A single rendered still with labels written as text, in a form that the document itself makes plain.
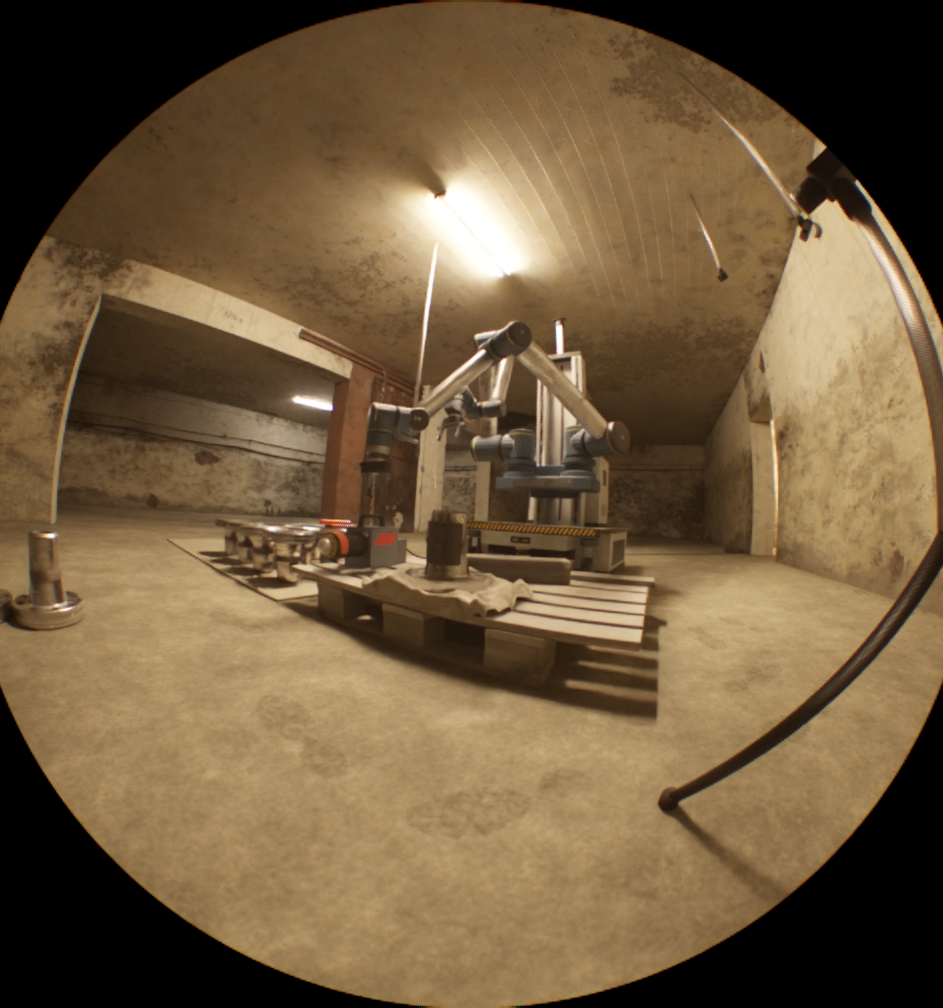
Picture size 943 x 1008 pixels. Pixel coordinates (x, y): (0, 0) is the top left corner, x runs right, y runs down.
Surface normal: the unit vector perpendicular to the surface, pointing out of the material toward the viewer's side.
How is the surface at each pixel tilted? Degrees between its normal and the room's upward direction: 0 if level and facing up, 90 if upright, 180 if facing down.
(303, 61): 180
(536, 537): 90
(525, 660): 90
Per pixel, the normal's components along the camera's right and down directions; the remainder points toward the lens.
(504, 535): -0.55, -0.06
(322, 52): -0.06, 1.00
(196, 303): 0.87, 0.04
